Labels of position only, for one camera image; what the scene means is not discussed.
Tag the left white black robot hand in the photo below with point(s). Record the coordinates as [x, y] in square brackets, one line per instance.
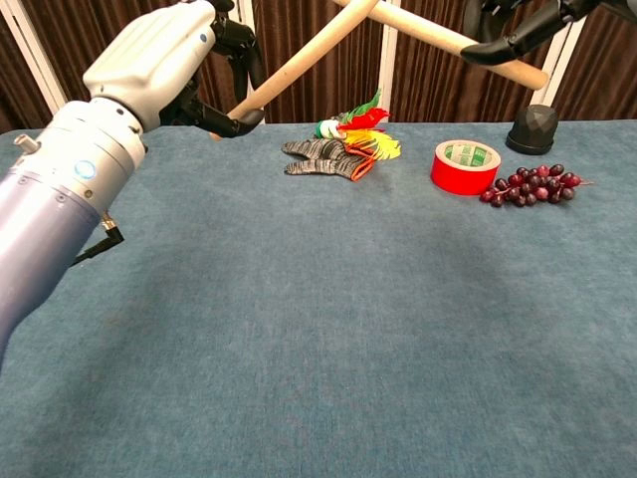
[149, 55]

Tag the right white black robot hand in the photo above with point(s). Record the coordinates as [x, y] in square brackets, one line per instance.
[497, 52]

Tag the plain wooden drumstick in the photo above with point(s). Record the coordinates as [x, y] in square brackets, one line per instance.
[298, 57]

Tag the left lavender robot arm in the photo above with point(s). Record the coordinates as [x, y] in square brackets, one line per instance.
[45, 214]

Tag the black faceted cup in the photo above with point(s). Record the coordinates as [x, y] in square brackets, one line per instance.
[532, 129]

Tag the red tape roll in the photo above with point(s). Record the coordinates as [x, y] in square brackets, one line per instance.
[458, 181]

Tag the purple grape bunch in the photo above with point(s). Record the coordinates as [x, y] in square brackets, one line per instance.
[532, 186]

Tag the colourful feather shuttlecock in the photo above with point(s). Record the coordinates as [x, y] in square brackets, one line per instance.
[368, 119]

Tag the grey striped glove orange cuff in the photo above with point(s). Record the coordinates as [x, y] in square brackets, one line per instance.
[318, 167]

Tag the blue velvet table cloth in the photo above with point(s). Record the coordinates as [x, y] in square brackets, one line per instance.
[318, 323]

